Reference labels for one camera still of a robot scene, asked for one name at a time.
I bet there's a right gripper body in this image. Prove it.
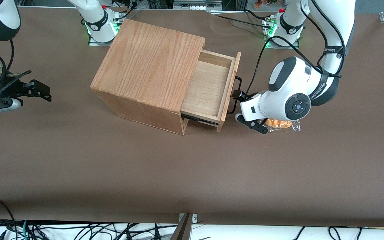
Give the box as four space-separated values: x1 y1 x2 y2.
0 77 24 100

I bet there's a black metal drawer handle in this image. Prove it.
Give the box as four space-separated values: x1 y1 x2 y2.
227 76 243 114

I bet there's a wooden drawer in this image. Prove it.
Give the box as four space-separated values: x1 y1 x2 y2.
180 49 242 133

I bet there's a black metal drawer slide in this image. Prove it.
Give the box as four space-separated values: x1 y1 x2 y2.
181 113 220 127

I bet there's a wooden drawer cabinet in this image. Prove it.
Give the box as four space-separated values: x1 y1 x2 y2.
90 19 206 135

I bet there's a wrapped croissant bread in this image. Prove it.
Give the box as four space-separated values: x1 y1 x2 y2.
265 117 302 133

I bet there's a brown table cover mat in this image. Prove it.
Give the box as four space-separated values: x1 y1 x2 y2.
0 7 384 228

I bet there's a grey background device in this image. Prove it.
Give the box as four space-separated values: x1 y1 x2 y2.
173 0 223 10

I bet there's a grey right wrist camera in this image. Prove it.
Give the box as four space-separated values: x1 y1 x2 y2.
0 98 23 116

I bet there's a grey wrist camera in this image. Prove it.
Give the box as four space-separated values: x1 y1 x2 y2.
235 113 268 134
0 98 23 116

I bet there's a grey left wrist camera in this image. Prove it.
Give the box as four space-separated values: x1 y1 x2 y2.
235 113 268 134

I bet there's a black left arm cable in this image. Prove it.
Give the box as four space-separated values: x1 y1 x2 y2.
247 0 346 97

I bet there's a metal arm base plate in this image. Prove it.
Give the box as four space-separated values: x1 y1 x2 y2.
264 38 300 50
88 32 121 46

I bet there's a black printed cable strap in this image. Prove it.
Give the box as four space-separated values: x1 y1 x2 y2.
311 74 330 101
323 46 346 56

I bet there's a long black table cable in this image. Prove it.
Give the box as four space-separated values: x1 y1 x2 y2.
210 13 271 29

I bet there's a short black table cable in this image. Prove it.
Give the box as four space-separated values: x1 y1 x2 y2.
244 9 267 20

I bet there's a small metal bracket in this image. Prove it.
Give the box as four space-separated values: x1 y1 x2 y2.
179 213 198 223

